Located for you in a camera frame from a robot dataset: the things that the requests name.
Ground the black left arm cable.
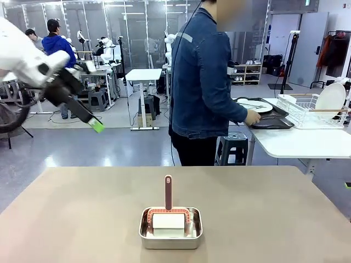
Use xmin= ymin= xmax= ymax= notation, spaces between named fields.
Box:
xmin=0 ymin=90 xmax=32 ymax=134

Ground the black coat rack with clothes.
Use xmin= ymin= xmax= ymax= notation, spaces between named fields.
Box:
xmin=311 ymin=30 xmax=351 ymax=90

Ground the white standing desk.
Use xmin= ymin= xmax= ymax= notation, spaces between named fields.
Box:
xmin=125 ymin=68 xmax=163 ymax=131

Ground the person in light grey top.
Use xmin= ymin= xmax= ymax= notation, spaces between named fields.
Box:
xmin=25 ymin=28 xmax=44 ymax=52

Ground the black floor stand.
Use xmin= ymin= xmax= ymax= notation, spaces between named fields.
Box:
xmin=275 ymin=30 xmax=301 ymax=91

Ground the cardboard box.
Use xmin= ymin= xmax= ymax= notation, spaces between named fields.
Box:
xmin=137 ymin=112 xmax=153 ymax=129

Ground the rectangular metal tin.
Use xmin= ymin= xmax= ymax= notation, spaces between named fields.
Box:
xmin=138 ymin=207 xmax=204 ymax=250

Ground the black tripod with jacket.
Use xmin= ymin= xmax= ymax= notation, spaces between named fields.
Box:
xmin=7 ymin=124 xmax=34 ymax=150

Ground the brown plastic serving tray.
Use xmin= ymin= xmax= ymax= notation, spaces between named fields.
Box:
xmin=233 ymin=96 xmax=289 ymax=117

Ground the black plastic stool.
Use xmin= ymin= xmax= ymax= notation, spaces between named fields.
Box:
xmin=138 ymin=94 xmax=161 ymax=117
xmin=87 ymin=89 xmax=109 ymax=112
xmin=215 ymin=131 xmax=249 ymax=167

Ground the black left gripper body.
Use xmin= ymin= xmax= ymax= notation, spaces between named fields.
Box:
xmin=41 ymin=67 xmax=86 ymax=108

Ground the person in denim jacket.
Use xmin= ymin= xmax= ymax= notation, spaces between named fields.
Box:
xmin=167 ymin=0 xmax=263 ymax=167

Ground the person's right hand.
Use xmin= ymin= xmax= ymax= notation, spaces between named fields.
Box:
xmin=245 ymin=109 xmax=262 ymax=126

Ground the white wire dish rack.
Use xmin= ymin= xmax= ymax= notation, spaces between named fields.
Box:
xmin=276 ymin=93 xmax=351 ymax=130

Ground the wooden shoe rack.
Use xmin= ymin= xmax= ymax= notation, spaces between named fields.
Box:
xmin=230 ymin=63 xmax=263 ymax=86

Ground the white side table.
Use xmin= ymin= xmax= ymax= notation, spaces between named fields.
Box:
xmin=233 ymin=97 xmax=351 ymax=181

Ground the person in blue hoodie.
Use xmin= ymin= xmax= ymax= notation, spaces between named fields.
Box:
xmin=41 ymin=19 xmax=79 ymax=120

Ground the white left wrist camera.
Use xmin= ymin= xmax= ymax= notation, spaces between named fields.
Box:
xmin=78 ymin=60 xmax=97 ymax=75

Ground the person's right forearm denim sleeve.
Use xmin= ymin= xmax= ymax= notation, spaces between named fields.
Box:
xmin=218 ymin=89 xmax=250 ymax=124

